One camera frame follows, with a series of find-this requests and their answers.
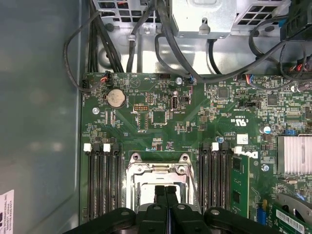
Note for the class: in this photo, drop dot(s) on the green motherboard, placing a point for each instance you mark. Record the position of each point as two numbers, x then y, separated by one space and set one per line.
195 117

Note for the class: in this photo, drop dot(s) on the silver chipset heatsink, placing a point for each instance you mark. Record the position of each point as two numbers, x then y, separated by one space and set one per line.
295 154

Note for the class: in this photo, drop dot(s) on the metal CPU socket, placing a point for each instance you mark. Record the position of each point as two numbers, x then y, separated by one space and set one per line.
131 168

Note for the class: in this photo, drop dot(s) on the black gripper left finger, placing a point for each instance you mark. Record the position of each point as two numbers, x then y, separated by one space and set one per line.
151 221

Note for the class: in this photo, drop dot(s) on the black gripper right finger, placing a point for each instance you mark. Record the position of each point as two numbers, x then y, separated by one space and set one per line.
185 221

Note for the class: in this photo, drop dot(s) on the silver coin battery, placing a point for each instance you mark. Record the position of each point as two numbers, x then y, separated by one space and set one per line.
116 98

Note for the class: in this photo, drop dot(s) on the black PC case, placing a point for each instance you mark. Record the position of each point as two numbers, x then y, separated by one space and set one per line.
36 97

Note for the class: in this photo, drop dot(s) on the metal drive cage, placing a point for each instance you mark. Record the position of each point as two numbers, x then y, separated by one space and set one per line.
202 17

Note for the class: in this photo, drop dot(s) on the green RAM stick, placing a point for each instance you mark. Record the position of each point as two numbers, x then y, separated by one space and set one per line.
240 185

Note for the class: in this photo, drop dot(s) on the metal socket cover frame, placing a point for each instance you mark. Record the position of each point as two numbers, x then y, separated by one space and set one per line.
143 176

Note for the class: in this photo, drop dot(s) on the white case label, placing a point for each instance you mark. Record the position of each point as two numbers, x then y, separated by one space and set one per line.
7 212

